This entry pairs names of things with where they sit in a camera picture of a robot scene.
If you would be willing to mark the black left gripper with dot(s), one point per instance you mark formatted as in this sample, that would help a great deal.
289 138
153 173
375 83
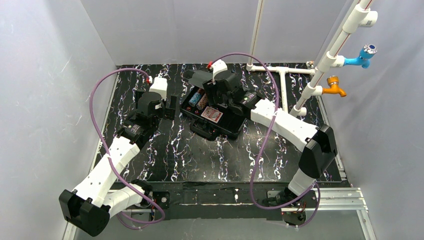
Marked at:
167 108

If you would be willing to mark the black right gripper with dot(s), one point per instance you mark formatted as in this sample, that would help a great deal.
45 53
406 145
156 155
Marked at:
205 78

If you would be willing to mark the light blue chip stack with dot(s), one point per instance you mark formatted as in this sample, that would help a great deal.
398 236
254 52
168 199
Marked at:
195 99

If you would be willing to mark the black poker set case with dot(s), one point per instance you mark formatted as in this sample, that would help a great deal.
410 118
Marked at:
208 122

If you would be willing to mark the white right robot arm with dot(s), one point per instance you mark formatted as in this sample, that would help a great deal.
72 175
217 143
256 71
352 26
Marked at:
317 145

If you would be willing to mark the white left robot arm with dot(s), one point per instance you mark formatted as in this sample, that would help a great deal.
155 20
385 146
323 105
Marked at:
106 172

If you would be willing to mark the pink blue chip stack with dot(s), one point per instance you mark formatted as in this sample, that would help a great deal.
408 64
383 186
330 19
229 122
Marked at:
202 102

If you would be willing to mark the red playing card deck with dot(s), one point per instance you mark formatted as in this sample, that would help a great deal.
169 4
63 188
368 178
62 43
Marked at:
212 114

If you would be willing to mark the orange pipe valve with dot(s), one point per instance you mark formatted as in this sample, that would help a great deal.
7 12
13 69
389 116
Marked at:
334 88

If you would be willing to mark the blue pipe valve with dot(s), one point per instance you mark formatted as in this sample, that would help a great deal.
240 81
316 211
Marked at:
363 59

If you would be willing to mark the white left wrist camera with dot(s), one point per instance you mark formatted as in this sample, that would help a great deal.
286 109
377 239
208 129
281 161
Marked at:
158 85

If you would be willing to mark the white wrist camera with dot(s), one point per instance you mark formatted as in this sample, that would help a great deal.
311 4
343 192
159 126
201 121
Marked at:
217 67
158 85

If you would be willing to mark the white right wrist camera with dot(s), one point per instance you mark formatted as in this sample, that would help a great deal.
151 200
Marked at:
217 67

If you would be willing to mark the white pvc pipe frame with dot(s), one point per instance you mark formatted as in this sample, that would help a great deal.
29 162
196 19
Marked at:
358 15

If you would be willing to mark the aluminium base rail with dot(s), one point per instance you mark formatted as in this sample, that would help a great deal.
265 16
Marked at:
214 200

